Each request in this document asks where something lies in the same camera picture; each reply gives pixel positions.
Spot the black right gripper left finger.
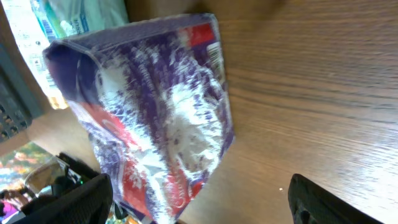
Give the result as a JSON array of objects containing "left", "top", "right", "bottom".
[{"left": 15, "top": 174, "right": 113, "bottom": 224}]

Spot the red purple tissue pack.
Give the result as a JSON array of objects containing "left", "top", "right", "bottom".
[{"left": 43, "top": 13, "right": 234, "bottom": 223}]

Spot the grey plastic mesh basket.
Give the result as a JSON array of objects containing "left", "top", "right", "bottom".
[{"left": 1, "top": 47, "right": 43, "bottom": 142}]

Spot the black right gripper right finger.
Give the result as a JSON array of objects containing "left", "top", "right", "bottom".
[{"left": 288, "top": 174, "right": 381, "bottom": 224}]

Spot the green toilet tissue pack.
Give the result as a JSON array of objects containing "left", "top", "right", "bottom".
[{"left": 30, "top": 0, "right": 129, "bottom": 42}]

